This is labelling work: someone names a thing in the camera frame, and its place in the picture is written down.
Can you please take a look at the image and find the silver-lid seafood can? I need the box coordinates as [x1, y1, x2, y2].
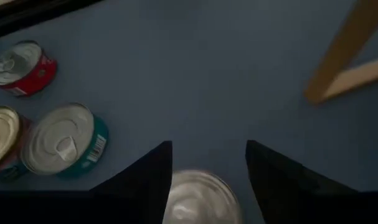
[162, 169, 242, 224]

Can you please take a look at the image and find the red can silver lid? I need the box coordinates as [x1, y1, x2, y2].
[0, 39, 58, 98]

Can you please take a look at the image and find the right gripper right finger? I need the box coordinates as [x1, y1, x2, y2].
[245, 139, 361, 224]

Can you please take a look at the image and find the teal can silver lid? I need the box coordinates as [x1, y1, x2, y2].
[20, 102, 110, 180]

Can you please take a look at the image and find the blue table mat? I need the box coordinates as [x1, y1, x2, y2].
[0, 0, 378, 224]

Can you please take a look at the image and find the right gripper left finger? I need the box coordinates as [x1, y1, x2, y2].
[89, 140, 173, 224]

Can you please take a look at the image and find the wooden slatted shelf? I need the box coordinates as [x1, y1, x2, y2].
[303, 0, 378, 105]

